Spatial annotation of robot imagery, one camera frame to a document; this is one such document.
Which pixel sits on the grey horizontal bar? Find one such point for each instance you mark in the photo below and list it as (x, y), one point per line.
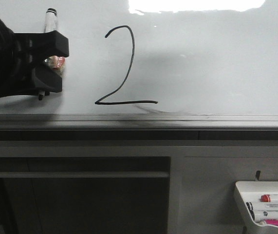
(84, 175)

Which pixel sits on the red magnet taped to marker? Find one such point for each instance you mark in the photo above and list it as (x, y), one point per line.
(56, 63)

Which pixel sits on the left black tray hook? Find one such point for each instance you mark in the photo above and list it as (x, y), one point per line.
(257, 175)

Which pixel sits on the upper black capped tray marker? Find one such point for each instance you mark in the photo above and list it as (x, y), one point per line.
(262, 206)

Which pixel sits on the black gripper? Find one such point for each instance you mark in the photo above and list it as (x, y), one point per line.
(19, 55)

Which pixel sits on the white plastic marker tray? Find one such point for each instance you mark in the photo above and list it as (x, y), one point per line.
(251, 191)

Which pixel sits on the grey whiteboard bottom ledge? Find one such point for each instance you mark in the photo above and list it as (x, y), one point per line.
(44, 127)

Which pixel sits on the large white whiteboard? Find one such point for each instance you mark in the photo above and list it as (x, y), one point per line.
(182, 57)

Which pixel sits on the red capped marker in tray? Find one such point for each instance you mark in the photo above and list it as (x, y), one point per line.
(269, 198)

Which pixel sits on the white whiteboard marker black tip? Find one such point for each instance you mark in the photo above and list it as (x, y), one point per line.
(49, 25)

